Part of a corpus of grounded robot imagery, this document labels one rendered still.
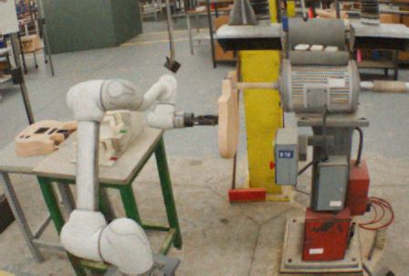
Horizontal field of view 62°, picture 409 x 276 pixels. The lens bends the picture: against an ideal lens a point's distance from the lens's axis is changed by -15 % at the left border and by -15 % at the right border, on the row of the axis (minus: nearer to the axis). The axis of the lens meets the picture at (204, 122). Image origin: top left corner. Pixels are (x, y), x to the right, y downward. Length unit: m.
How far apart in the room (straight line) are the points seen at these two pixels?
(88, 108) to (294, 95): 0.89
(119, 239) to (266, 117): 1.74
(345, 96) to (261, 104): 1.20
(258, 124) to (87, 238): 1.76
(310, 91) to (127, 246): 1.01
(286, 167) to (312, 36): 0.64
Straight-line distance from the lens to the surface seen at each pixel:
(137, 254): 1.52
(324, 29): 1.88
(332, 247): 2.12
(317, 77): 1.77
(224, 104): 1.87
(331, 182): 1.88
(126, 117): 2.21
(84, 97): 1.63
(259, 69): 2.78
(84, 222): 1.58
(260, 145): 3.01
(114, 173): 1.96
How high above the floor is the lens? 1.86
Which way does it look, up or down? 23 degrees down
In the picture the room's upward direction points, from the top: 7 degrees counter-clockwise
